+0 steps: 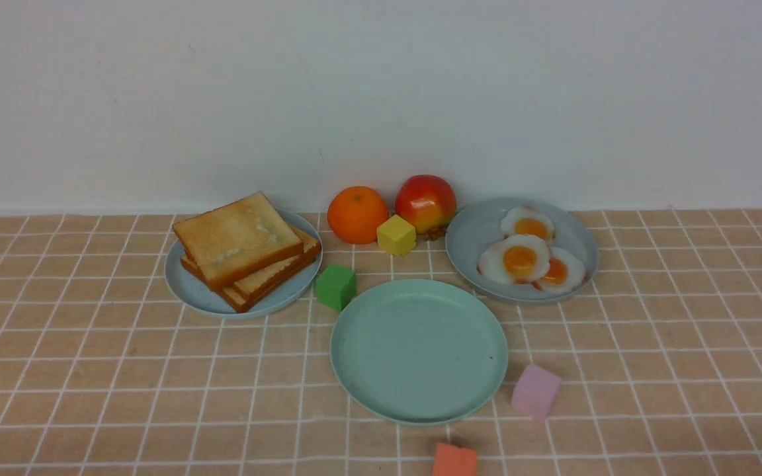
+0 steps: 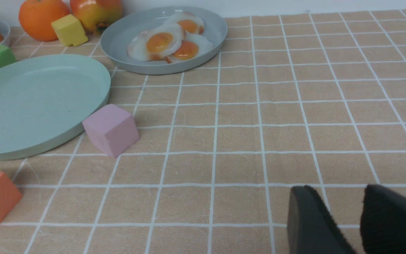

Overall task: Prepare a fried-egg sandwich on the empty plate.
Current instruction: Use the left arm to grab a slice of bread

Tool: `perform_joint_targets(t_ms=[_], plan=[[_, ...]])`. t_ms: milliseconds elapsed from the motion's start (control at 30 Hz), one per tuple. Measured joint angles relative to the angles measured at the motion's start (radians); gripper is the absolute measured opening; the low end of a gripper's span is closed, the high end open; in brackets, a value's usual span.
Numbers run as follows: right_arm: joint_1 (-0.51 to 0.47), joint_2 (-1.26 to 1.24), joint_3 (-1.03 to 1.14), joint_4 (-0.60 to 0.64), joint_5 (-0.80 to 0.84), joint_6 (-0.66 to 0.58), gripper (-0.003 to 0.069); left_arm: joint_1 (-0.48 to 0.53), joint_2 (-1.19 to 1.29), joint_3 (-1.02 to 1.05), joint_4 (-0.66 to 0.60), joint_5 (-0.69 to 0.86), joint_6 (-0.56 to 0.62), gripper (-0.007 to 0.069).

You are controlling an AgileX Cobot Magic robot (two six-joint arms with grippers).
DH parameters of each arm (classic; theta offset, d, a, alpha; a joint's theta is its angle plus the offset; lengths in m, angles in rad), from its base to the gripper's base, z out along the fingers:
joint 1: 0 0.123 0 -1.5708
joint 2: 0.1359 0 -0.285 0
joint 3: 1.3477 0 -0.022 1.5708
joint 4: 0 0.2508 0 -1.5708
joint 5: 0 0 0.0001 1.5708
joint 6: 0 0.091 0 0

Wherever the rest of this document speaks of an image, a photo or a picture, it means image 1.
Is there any toast slice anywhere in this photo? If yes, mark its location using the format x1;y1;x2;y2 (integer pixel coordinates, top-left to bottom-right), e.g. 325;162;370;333
173;192;304;290
181;225;321;313
215;257;315;313

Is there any fried egg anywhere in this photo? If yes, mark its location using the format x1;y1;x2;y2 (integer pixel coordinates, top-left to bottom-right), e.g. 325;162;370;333
532;247;587;295
477;235;552;284
499;207;556;243

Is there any yellow cube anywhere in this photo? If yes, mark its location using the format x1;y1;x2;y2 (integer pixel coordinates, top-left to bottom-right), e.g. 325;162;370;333
377;215;417;256

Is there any orange fruit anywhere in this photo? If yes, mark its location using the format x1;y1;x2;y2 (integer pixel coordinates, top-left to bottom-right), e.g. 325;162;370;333
327;186;389;245

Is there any red apple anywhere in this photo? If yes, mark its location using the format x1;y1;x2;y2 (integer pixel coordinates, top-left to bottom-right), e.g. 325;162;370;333
394;175;458;240

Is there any green cube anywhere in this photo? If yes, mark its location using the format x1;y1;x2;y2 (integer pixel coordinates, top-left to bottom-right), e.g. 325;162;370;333
315;263;357;311

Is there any grey blue egg plate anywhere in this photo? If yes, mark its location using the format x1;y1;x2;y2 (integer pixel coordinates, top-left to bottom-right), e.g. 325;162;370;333
446;198;601;304

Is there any teal green plate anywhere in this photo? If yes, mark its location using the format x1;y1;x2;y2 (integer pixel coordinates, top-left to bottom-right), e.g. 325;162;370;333
329;278;509;426

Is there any light blue bread plate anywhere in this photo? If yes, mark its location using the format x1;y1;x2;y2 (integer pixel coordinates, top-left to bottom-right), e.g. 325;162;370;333
165;210;323;320

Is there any pink cube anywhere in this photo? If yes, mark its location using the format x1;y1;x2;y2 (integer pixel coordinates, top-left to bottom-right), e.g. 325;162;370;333
511;364;563;422

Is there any orange red cube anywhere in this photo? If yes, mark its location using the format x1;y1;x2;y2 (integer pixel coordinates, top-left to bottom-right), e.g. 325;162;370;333
432;442;478;476

